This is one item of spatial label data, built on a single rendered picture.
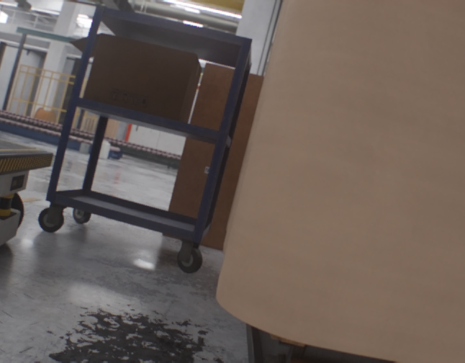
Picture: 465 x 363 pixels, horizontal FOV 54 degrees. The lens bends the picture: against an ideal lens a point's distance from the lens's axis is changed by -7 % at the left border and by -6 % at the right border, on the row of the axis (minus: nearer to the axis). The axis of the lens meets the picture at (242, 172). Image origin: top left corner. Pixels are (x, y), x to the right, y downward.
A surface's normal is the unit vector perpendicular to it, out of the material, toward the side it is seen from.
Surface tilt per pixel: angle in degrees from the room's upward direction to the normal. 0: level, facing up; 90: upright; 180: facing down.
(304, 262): 90
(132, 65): 90
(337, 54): 90
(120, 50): 90
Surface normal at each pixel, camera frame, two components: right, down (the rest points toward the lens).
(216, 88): 0.01, 0.00
